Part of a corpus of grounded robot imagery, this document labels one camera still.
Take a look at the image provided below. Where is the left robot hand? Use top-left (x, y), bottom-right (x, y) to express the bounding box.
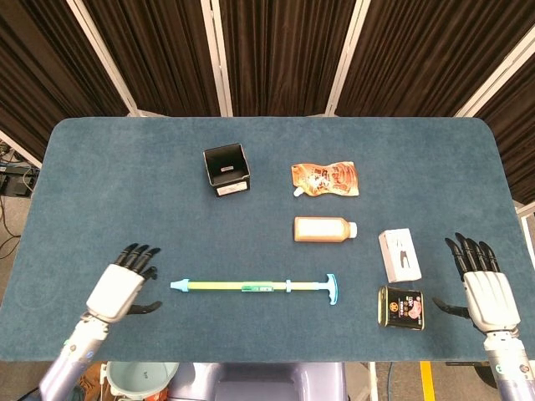
top-left (85, 243), bottom-right (163, 325)

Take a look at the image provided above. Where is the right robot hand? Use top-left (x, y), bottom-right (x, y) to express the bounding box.
top-left (432, 232), bottom-right (522, 334)

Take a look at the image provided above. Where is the clear plastic syringe barrel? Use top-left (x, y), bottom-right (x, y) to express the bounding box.
top-left (170, 278), bottom-right (293, 295)

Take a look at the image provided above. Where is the long green-yellow syringe tool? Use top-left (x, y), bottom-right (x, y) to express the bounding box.
top-left (188, 273), bottom-right (338, 307)

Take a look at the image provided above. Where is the black gold tin can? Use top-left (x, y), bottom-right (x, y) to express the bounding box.
top-left (377, 285), bottom-right (426, 331)

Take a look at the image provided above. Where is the pale green bucket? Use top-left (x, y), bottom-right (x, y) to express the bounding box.
top-left (104, 361), bottom-right (180, 401)

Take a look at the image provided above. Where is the blue felt table mat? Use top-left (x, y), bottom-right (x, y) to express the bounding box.
top-left (0, 116), bottom-right (535, 363)

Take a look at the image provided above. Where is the white carton box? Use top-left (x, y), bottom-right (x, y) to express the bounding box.
top-left (378, 227), bottom-right (422, 283)

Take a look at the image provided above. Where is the white table leg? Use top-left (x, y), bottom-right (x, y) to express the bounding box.
top-left (366, 361), bottom-right (380, 401)

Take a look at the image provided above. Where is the dark curtain screen panel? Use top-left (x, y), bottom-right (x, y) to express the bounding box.
top-left (325, 0), bottom-right (535, 118)
top-left (455, 24), bottom-right (535, 216)
top-left (0, 0), bottom-right (139, 168)
top-left (69, 0), bottom-right (233, 118)
top-left (200, 0), bottom-right (371, 118)

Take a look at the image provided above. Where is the black open cardboard box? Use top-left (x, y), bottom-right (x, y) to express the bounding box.
top-left (202, 143), bottom-right (252, 198)

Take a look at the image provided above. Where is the orange juice bottle white cap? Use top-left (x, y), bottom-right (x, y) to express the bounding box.
top-left (293, 216), bottom-right (359, 243)

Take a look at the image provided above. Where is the orange spouted food pouch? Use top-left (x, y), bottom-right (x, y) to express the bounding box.
top-left (291, 161), bottom-right (360, 198)

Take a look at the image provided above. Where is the floor cable clutter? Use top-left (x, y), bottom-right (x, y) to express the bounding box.
top-left (0, 141), bottom-right (43, 256)

